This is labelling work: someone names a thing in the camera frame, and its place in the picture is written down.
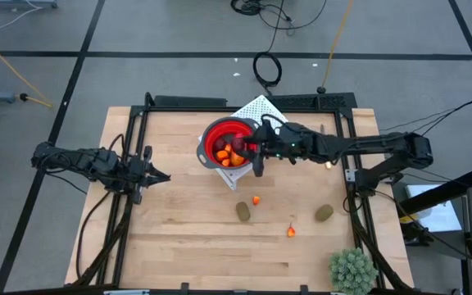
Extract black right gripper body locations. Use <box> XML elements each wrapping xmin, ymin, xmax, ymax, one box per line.
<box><xmin>252</xmin><ymin>118</ymin><xmax>293</xmax><ymax>178</ymax></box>

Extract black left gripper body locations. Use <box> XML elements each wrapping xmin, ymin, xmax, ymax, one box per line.
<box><xmin>127</xmin><ymin>145</ymin><xmax>155</xmax><ymax>206</ymax></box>

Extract red collapsible bowl grey rim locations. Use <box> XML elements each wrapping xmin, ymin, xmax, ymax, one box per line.
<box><xmin>196</xmin><ymin>116</ymin><xmax>262</xmax><ymax>170</ymax></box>

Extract brown kiwi fruit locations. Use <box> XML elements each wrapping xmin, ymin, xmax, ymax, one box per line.
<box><xmin>235</xmin><ymin>201</ymin><xmax>252</xmax><ymax>223</ymax></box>
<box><xmin>315</xmin><ymin>203</ymin><xmax>335</xmax><ymax>223</ymax></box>

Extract white perforated metal shelf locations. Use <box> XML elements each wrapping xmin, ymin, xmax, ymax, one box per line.
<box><xmin>197</xmin><ymin>94</ymin><xmax>291</xmax><ymax>192</ymax></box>

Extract black perforated panel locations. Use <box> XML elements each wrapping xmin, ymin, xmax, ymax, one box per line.
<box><xmin>266</xmin><ymin>93</ymin><xmax>358</xmax><ymax>111</ymax></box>

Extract pale green potted plant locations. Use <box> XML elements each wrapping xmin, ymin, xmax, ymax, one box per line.
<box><xmin>328</xmin><ymin>247</ymin><xmax>379</xmax><ymax>295</ymax></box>

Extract white sheet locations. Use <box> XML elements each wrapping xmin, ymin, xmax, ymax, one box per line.
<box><xmin>406</xmin><ymin>184</ymin><xmax>463</xmax><ymax>234</ymax></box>

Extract black hanging coiled cable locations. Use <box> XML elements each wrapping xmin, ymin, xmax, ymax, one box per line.
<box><xmin>252</xmin><ymin>0</ymin><xmax>287</xmax><ymax>96</ymax></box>

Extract black aluminium table frame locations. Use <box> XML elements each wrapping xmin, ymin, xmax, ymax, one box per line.
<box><xmin>64</xmin><ymin>92</ymin><xmax>417</xmax><ymax>295</ymax></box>

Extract yellow hanging cable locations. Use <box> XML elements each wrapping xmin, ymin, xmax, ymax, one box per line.
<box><xmin>316</xmin><ymin>0</ymin><xmax>355</xmax><ymax>94</ymax></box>

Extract black cable bundle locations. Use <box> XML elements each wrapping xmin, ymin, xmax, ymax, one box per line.
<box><xmin>229</xmin><ymin>0</ymin><xmax>328</xmax><ymax>38</ymax></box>

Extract yellow floor cable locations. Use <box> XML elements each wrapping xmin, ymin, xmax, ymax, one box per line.
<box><xmin>0</xmin><ymin>30</ymin><xmax>53</xmax><ymax>110</ymax></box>

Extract thin black cables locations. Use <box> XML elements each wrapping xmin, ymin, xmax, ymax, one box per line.
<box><xmin>379</xmin><ymin>99</ymin><xmax>472</xmax><ymax>160</ymax></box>

